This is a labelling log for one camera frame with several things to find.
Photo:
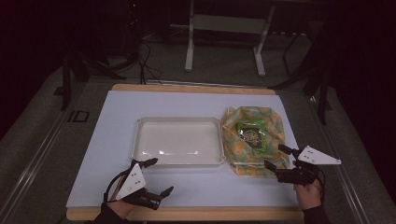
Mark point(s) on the white table mat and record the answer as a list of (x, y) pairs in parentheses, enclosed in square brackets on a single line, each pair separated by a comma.
[(109, 130)]

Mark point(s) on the green snack packet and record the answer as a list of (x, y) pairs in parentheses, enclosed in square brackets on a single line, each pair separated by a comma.
[(252, 135)]

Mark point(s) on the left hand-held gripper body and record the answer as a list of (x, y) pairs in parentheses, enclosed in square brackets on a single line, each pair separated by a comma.
[(134, 182)]

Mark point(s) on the wooden table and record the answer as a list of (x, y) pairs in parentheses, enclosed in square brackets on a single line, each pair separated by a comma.
[(193, 88)]

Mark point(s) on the black floor bracket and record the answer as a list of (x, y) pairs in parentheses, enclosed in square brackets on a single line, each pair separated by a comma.
[(79, 116)]

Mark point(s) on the white plastic tray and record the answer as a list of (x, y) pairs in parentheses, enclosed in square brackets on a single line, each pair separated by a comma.
[(179, 141)]

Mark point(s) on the person's left hand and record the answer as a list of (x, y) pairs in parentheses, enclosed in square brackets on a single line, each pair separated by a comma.
[(122, 207)]

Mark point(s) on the yellow green patterned bag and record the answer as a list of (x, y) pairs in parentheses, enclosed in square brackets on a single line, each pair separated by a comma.
[(246, 158)]

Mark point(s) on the black metal stand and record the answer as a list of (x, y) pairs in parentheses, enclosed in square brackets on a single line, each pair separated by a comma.
[(67, 84), (322, 90)]

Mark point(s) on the white metal stand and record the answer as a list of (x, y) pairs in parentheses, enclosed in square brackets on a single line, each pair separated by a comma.
[(224, 24)]

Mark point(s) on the person's right hand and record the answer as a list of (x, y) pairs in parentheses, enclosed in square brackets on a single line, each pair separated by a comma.
[(308, 196)]

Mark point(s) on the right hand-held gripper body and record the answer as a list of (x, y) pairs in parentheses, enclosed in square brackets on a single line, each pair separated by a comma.
[(303, 169)]

